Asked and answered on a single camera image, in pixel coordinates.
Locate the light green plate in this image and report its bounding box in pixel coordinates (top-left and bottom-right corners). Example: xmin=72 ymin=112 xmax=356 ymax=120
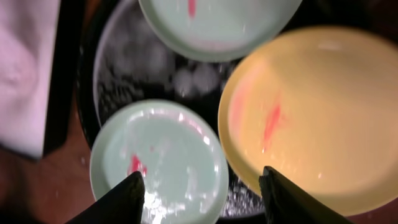
xmin=90 ymin=100 xmax=229 ymax=223
xmin=139 ymin=0 xmax=302 ymax=62

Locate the black rectangular foam tray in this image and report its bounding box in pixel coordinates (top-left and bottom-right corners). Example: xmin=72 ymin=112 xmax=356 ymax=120
xmin=1 ymin=0 xmax=85 ymax=159

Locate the round black tray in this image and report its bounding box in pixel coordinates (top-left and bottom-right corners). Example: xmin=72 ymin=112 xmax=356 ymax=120
xmin=74 ymin=0 xmax=398 ymax=224

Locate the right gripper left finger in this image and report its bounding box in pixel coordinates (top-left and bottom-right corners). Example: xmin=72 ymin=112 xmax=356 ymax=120
xmin=68 ymin=171 xmax=145 ymax=224

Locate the yellow plate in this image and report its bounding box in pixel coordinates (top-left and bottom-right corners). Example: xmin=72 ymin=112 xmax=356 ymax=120
xmin=218 ymin=27 xmax=397 ymax=216

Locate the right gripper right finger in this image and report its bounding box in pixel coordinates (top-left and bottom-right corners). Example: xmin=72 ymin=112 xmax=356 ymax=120
xmin=259 ymin=166 xmax=352 ymax=224

